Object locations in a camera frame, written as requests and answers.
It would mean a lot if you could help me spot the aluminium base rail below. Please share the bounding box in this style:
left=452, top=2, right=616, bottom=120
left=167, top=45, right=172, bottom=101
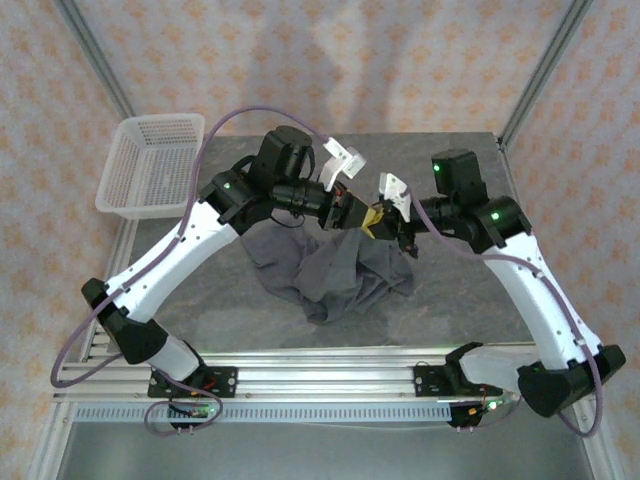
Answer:
left=52, top=344, right=599, bottom=402

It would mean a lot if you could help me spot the grey t-shirt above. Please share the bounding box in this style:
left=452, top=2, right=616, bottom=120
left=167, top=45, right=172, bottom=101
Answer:
left=238, top=222, right=416, bottom=326

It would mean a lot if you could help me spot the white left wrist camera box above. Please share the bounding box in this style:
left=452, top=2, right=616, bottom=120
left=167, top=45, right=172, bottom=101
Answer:
left=319, top=139, right=367, bottom=192

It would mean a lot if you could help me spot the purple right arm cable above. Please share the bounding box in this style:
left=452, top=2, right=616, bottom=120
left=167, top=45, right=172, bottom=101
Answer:
left=405, top=189, right=606, bottom=439

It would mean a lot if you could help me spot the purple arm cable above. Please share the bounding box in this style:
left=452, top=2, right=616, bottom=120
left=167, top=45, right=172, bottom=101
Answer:
left=49, top=105, right=331, bottom=437
left=405, top=189, right=606, bottom=439

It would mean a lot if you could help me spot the white slotted cable duct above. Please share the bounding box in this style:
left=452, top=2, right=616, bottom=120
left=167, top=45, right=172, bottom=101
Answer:
left=74, top=403, right=454, bottom=424

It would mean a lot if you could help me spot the aluminium frame post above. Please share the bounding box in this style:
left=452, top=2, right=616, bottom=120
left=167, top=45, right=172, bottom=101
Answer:
left=54, top=0, right=137, bottom=120
left=497, top=0, right=596, bottom=151

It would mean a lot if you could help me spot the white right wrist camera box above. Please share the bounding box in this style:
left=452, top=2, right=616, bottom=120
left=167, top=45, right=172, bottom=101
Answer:
left=378, top=172, right=412, bottom=224

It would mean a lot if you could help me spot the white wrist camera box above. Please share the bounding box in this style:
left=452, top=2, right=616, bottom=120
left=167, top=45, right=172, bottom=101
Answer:
left=319, top=139, right=367, bottom=192
left=378, top=172, right=412, bottom=224

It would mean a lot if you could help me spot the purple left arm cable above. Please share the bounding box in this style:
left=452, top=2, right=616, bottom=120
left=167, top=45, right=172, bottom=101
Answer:
left=49, top=105, right=331, bottom=437

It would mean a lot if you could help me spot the white plastic basket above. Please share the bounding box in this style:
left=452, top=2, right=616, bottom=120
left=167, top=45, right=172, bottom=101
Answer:
left=94, top=113, right=207, bottom=220

